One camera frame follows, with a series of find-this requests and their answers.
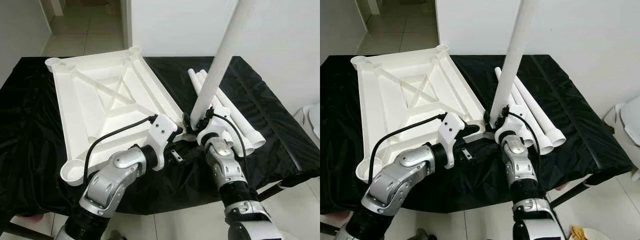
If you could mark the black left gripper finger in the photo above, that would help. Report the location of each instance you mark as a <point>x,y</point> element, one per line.
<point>466,153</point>
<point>471,131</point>
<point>176,156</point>
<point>179,134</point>

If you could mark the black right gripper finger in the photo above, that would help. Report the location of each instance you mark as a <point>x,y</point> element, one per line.
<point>187,122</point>
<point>487,120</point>

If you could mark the white plastic table top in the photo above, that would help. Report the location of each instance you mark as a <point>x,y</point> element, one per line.
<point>90,100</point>
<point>400,95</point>

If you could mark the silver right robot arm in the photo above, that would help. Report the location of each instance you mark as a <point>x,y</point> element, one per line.
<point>520,167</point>
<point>225,170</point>

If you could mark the black tablecloth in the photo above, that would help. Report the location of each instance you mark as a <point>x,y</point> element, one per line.
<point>280,150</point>
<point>590,150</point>

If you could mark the silver robot left leg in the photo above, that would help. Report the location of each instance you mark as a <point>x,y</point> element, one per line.
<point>114,236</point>
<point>421,235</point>

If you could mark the yellow crumpled cloth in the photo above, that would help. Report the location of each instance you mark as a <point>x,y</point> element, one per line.
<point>579,233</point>

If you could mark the white round basin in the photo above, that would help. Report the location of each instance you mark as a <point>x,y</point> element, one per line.
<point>600,235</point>

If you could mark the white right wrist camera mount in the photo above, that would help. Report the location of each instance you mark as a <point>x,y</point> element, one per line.
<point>505,136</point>
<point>207,137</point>

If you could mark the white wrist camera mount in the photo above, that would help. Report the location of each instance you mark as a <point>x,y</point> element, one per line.
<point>207,137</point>
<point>505,136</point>
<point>450,127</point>
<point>161,129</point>

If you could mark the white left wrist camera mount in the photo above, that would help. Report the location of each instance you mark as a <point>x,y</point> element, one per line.
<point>161,129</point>
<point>450,127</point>

